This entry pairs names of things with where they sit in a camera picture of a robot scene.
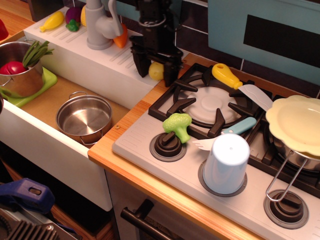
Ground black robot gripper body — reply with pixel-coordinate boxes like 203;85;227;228
129;26;183;64

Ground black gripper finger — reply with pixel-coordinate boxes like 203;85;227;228
131;48;151;78
163;61;181;87

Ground yellow toy potato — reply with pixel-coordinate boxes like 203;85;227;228
148;62;164;81

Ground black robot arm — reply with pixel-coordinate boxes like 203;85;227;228
129;0;183;87

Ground small steel pot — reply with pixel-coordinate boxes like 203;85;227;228
55;91;113;148

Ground tall steel pot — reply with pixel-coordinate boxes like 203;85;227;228
0;41;45;98

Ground orange toy carrot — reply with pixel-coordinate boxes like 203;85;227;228
113;23;128;49

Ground black stove grate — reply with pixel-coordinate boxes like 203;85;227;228
148;62;320;198

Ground grey toy faucet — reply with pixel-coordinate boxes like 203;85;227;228
85;0;123;50

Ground light green toy broccoli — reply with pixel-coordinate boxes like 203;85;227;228
162;113;192;144

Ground yellow toy corn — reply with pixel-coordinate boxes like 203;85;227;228
80;6;87;27

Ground left black stove knob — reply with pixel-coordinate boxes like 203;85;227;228
151;131;183;158

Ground black stove knob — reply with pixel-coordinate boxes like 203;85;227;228
269;192;304;224
151;131;183;158

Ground purple toy eggplant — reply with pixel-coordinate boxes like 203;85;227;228
65;7;82;24

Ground green cutting board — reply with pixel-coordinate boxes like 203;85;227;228
0;67;58;108

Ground yellow toy squash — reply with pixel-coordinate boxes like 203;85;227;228
39;11;65;32

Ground green toy beans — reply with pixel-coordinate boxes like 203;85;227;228
22;41;54;68

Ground light blue plastic cup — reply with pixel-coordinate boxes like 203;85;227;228
202;133;250;195

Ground teal microwave cabinet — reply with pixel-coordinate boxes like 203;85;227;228
208;0;320;85

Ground red toy tomato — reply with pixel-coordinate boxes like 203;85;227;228
0;61;28;75

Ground pale yellow plate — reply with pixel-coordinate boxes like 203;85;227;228
265;95;320;157

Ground red object at edge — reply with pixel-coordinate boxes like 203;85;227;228
0;19;9;41

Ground blue clamp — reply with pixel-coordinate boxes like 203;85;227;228
0;178;55;214

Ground right black stove knob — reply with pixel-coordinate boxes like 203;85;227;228
269;192;304;224

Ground black ribbed metal base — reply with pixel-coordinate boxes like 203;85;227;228
0;209;83;240

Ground blue handled white fork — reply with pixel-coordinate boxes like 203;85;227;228
192;117;257;151

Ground yellow handled toy knife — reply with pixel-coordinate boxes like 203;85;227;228
211;63;273;112

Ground black oven door handle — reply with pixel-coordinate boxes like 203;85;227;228
120;199;173;240

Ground steel saucepan with wire handle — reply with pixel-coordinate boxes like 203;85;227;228
266;130;320;203

